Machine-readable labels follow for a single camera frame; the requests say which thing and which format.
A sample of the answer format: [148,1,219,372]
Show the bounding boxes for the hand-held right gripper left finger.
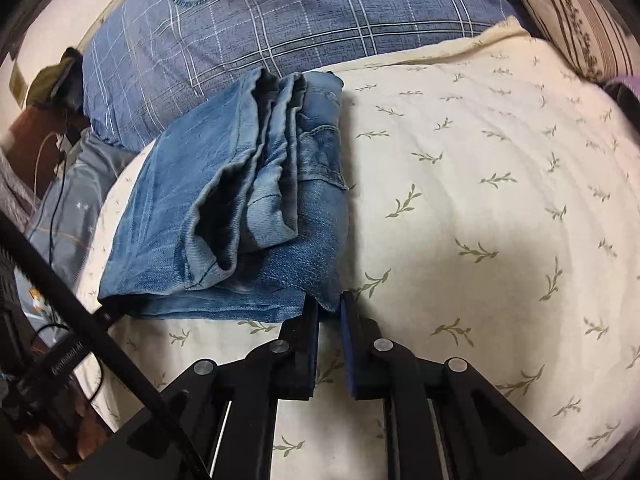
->
[65,297,321,480]

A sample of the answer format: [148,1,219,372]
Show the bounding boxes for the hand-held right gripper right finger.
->
[340,291,586,480]

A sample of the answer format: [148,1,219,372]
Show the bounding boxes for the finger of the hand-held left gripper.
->
[92,304,126,333]

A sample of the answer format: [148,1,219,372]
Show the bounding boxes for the blue denim pants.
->
[97,67,351,323]

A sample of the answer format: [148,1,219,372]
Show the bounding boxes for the grey star-print quilt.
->
[15,127,141,321]

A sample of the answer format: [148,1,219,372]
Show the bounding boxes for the pale lavender cloth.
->
[0,145,41,231]

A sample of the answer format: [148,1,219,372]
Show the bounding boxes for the cream leaf-print blanket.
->
[75,15,640,480]

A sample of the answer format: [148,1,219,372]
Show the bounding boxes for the black bag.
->
[52,57,86,116]

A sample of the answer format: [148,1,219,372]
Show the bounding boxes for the olive green cloth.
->
[25,47,83,106]

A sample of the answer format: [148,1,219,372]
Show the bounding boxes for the blue plaid quilt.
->
[80,0,531,153]

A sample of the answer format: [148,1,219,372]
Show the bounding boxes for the purple cloth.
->
[602,74,640,126]

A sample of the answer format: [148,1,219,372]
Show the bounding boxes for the striped floral pillow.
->
[492,0,638,83]

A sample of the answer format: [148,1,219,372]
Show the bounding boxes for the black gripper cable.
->
[30,322,108,406]
[0,210,211,480]

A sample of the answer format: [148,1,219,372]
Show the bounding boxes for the thin black cable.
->
[47,110,76,266]

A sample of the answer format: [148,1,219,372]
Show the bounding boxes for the white charging cable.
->
[32,132,63,196]

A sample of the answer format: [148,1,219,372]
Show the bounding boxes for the small yellowish wall sign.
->
[9,62,31,106]

